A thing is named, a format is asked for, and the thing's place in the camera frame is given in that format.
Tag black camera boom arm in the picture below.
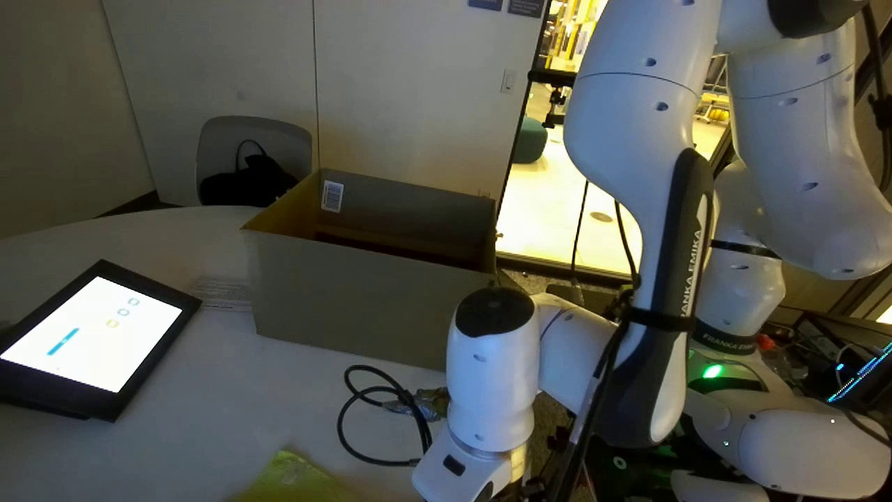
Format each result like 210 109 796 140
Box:
527 64 584 128

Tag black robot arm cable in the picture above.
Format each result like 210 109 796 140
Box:
333 275 645 502

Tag black tablet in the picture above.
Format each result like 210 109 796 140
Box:
0 257 208 427

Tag green round ottoman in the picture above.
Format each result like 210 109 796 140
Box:
513 113 552 168

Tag open cardboard box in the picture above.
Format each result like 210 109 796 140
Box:
237 165 505 373

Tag dark monitor with blue edge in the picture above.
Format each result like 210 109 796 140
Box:
824 336 892 409

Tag yellow microfiber towel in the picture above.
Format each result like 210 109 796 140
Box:
231 445 360 502

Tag grey round-back chair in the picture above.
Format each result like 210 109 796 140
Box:
192 110 315 208

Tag black bag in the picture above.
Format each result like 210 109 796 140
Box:
195 137 301 208

